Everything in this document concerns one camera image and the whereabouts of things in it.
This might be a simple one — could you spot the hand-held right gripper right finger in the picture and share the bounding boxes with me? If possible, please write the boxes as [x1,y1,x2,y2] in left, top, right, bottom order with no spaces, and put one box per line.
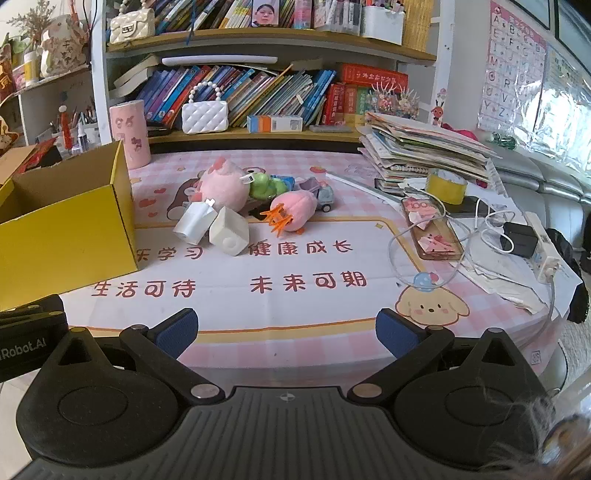
[347,308,539,403]

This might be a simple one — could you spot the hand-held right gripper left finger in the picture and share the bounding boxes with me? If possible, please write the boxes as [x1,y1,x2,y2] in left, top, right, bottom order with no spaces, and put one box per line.
[41,308,227,404]

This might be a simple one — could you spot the yellow cardboard box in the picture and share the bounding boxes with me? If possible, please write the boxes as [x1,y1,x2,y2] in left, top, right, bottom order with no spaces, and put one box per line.
[0,141,139,312]

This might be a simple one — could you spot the white cube box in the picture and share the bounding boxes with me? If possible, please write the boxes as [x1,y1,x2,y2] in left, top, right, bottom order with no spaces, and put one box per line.
[209,206,250,256]

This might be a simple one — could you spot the orange hair clip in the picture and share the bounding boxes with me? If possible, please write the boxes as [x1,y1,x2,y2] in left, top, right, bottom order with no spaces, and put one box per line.
[260,207,294,232]

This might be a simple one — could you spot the large pink plush toy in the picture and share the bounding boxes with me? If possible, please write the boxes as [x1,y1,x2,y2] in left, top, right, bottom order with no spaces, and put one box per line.
[191,158,252,213]

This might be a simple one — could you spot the small toy truck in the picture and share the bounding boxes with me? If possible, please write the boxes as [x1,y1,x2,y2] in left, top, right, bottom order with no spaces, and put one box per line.
[295,178,335,213]

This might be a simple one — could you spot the green frog plush toy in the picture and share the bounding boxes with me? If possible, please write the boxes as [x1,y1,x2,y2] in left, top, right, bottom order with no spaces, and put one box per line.
[249,172,287,201]

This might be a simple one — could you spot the pink patterned phone case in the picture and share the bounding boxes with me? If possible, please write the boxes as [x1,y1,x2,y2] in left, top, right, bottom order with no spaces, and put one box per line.
[401,196,465,262]

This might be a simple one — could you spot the black phone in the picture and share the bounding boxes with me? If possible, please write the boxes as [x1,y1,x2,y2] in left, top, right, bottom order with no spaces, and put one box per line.
[445,196,495,219]

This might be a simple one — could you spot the yellow tape roll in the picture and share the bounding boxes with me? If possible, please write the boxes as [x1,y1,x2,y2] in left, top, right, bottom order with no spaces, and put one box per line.
[425,170,468,204]

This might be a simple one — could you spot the black charger block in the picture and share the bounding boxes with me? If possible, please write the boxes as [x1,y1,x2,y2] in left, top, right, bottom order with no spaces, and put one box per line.
[501,222,540,258]

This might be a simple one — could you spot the white power strip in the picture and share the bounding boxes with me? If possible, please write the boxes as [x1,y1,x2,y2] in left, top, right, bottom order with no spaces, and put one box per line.
[526,213,561,282]

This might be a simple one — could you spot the brown cardboard flap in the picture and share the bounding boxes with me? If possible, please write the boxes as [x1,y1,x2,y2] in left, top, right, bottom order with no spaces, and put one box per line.
[0,145,40,185]

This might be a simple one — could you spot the black bag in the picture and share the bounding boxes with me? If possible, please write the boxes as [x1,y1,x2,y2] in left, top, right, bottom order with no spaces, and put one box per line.
[545,228,591,324]

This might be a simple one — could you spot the red envelope pack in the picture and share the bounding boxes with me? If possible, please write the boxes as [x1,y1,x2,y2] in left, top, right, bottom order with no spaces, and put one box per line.
[18,138,58,174]

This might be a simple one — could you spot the stack of books and papers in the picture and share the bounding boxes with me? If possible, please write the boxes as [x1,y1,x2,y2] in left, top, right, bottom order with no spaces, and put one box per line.
[358,111,502,185]

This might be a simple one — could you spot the pink cartoon cylinder container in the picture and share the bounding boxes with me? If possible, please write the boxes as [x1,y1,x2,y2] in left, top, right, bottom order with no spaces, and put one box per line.
[109,102,151,170]

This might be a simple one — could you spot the grey sofa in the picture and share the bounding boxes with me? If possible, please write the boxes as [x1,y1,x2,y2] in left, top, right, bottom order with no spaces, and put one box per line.
[489,148,591,278]

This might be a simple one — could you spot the pen holder with pens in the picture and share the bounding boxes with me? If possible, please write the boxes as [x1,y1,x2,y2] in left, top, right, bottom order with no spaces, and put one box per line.
[51,104,100,155]

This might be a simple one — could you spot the green bottle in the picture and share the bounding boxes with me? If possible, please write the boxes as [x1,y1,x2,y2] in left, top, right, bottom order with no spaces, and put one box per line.
[480,131,518,151]

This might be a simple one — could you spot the orange blue white carton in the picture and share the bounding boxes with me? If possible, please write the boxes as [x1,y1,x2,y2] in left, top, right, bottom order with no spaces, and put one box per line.
[246,115,304,134]

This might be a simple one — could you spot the colourful spiky crown ornament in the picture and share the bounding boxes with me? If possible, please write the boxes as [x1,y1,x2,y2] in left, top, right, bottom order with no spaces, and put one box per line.
[367,83,420,118]

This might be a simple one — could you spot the red boxed book set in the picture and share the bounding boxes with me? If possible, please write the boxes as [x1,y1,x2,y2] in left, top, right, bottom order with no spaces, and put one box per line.
[323,83,370,125]

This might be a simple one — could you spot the white side shelf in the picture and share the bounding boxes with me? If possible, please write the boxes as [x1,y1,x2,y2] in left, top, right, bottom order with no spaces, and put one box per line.
[0,65,93,148]

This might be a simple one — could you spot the row of leaning picture books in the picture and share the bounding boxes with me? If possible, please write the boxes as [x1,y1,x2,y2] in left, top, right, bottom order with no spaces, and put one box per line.
[113,65,338,127]

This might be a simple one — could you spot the long red box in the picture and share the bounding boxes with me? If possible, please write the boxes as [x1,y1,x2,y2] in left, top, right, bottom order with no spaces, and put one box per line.
[340,64,409,90]

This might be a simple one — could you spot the wooden bookshelf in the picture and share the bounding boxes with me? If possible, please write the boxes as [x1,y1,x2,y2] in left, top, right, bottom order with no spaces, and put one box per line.
[90,0,455,144]

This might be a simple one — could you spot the ceramic rabbit figurine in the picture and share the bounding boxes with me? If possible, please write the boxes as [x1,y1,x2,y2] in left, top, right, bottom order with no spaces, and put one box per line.
[39,14,88,77]

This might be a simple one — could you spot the white storage bin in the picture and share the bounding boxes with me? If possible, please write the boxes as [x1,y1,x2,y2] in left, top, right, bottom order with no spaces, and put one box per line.
[360,4,406,45]

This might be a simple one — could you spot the cream quilted handbag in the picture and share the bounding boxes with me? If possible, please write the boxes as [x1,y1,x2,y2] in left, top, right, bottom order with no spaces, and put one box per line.
[109,0,156,44]

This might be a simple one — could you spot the row of upright shelf books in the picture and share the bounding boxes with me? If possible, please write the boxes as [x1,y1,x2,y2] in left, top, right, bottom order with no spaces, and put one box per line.
[148,0,296,33]

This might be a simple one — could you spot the dried flower bunch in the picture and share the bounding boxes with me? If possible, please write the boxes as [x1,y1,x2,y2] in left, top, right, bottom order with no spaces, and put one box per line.
[7,0,51,38]

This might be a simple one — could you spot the portrait photo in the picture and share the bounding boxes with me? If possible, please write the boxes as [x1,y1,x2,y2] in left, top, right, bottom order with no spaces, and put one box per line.
[252,0,280,27]

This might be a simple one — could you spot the white cable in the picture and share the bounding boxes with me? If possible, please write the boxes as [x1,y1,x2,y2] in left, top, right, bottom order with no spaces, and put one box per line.
[388,185,518,289]

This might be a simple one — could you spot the white quilted pearl-handle handbag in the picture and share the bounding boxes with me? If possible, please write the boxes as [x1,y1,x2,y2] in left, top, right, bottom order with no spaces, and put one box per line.
[181,80,229,134]

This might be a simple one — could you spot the shiny wall chart poster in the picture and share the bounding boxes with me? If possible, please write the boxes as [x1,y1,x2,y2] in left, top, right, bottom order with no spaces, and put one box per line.
[540,44,591,171]

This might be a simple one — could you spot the alphabet wall poster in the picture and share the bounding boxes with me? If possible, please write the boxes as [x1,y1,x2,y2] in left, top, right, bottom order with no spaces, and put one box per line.
[478,0,548,134]

